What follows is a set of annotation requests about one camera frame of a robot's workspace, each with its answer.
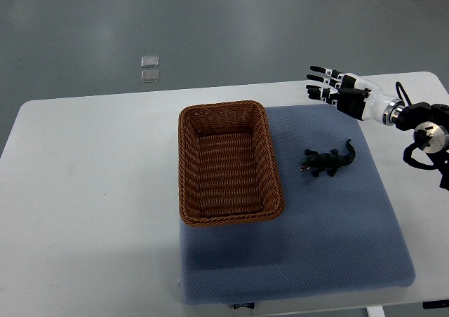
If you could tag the upper metal floor plate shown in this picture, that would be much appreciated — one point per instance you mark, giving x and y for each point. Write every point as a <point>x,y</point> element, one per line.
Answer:
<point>149,61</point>

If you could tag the dark toy crocodile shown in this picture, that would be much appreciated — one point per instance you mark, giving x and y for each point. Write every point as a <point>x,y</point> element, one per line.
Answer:
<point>330,162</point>

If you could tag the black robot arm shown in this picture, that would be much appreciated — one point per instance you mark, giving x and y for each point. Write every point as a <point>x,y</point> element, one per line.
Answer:
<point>429,124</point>

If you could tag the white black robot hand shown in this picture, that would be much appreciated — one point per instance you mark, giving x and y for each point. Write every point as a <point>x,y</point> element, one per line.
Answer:
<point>351,94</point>

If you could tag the brown wicker basket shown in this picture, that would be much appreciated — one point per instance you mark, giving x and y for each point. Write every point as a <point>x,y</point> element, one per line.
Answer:
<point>227,170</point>

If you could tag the table label tag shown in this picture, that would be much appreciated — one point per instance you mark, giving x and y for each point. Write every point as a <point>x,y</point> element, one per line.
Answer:
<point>245,305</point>

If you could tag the black table control panel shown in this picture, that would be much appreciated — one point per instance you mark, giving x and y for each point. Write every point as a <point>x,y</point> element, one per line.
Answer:
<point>437,304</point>

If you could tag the blue-grey foam mat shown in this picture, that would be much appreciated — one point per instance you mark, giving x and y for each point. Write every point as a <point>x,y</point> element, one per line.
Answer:
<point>335,234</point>

